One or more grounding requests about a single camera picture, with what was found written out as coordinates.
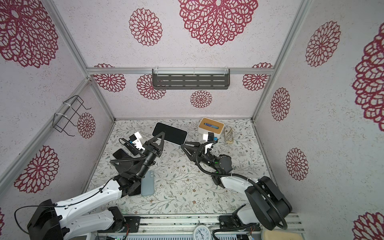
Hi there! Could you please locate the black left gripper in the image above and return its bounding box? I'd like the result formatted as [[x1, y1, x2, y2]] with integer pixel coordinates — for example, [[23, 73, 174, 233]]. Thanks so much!
[[137, 132, 166, 180]]

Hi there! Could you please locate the beige cushion pad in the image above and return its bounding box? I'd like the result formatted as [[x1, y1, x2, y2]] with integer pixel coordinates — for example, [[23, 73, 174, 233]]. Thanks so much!
[[261, 230, 304, 240]]

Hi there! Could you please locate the light blue phone case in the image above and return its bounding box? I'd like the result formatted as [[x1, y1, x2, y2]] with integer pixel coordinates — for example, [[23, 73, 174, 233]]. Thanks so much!
[[141, 171, 155, 197]]

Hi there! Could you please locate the metal base rail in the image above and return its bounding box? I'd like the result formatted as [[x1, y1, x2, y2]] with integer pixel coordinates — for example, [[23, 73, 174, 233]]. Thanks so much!
[[95, 213, 305, 240]]

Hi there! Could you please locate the black bare phone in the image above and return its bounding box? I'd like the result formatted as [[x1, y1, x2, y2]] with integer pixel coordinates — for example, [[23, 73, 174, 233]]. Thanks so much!
[[129, 184, 141, 197]]

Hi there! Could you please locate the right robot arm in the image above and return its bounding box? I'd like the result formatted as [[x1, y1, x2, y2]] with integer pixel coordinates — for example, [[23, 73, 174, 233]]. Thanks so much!
[[181, 141, 292, 230]]

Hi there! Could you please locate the white analog clock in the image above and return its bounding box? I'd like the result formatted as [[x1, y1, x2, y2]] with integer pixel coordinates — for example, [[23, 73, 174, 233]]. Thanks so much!
[[193, 225, 212, 240]]

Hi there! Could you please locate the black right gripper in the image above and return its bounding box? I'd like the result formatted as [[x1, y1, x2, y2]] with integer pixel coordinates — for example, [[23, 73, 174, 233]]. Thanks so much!
[[185, 143, 221, 174]]

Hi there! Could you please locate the large phone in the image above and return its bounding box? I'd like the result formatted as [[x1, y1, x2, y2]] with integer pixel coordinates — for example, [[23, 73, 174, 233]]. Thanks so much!
[[152, 123, 188, 146]]

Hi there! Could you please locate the white tissue box wooden lid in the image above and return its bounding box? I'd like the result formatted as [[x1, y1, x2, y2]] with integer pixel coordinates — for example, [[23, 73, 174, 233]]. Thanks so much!
[[198, 118, 225, 139]]

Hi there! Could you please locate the small black phone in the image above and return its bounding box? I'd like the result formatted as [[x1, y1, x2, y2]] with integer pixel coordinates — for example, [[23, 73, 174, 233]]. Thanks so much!
[[113, 149, 129, 160], [123, 142, 139, 156]]

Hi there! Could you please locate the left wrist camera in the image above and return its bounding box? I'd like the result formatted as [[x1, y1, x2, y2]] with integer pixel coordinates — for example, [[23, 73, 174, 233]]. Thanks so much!
[[129, 132, 145, 151]]

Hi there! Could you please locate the grey wall shelf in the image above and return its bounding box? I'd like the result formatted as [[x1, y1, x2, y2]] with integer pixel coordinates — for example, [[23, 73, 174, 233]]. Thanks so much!
[[152, 69, 231, 90]]

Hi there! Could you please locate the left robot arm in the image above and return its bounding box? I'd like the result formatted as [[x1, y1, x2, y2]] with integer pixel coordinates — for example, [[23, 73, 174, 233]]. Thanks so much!
[[24, 132, 166, 240]]

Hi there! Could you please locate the black wire wall rack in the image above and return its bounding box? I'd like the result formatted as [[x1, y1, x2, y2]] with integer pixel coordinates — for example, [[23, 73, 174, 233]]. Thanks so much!
[[52, 95, 91, 137]]

